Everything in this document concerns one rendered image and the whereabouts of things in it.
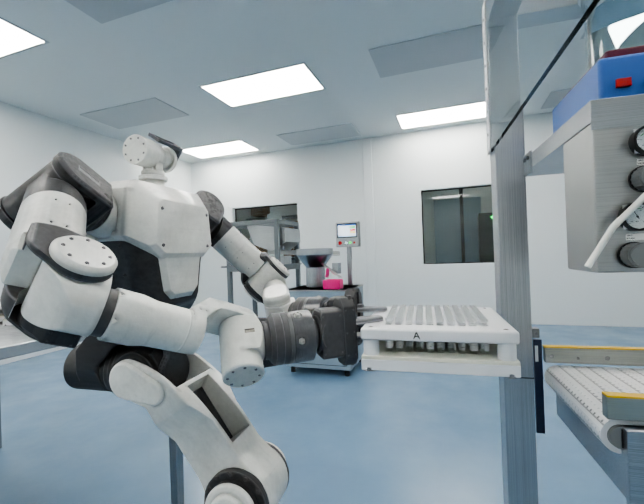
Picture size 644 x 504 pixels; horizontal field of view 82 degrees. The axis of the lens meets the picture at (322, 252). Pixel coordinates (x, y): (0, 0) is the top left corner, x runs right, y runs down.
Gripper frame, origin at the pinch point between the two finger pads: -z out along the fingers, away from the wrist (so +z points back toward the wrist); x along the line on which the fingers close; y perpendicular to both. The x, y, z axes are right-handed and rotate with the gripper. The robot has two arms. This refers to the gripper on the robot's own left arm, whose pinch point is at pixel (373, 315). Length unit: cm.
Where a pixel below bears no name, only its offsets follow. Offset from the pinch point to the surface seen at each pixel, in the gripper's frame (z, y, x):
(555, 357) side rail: -35.1, -11.9, 10.6
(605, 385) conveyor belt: -40.8, -1.2, 12.3
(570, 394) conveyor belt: -35.0, 1.6, 13.4
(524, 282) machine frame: -30.5, -13.0, -5.0
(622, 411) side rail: -38.7, 14.8, 10.5
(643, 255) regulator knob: -40.6, 20.3, -11.1
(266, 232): 207, -297, -46
